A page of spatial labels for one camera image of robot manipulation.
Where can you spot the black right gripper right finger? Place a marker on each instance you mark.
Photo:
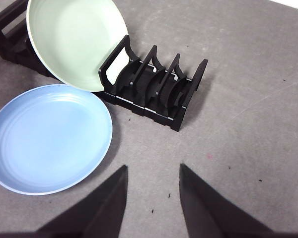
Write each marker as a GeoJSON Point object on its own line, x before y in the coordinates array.
{"type": "Point", "coordinates": [208, 210]}

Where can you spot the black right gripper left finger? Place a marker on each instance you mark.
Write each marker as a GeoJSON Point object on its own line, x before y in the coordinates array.
{"type": "Point", "coordinates": [99, 210]}

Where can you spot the blue plate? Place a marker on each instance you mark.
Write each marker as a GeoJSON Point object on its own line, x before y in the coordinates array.
{"type": "Point", "coordinates": [49, 138]}

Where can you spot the green plate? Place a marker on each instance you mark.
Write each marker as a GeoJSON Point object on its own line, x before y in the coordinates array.
{"type": "Point", "coordinates": [74, 42]}

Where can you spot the black plate rack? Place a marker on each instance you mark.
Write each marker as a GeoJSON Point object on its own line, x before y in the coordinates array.
{"type": "Point", "coordinates": [154, 94]}

